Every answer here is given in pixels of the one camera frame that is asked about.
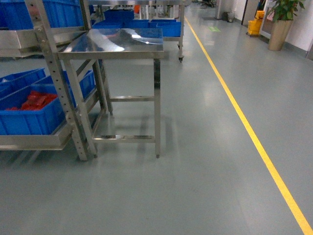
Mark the blue bin with red bags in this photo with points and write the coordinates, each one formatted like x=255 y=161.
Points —
x=40 y=122

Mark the empty blue bin left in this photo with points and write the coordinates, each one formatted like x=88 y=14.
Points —
x=19 y=80

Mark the small stainless steel table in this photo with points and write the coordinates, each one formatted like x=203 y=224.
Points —
x=135 y=54

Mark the far steel cart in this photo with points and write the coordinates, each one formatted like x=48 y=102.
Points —
x=139 y=14

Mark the green floor sign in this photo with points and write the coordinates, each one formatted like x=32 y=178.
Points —
x=214 y=29

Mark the red bubble wrap bags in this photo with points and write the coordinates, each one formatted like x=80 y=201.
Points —
x=35 y=101

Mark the yellow mop bucket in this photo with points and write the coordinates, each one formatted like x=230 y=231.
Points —
x=255 y=25

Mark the potted plant beige planter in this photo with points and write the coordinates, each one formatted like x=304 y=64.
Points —
x=282 y=13

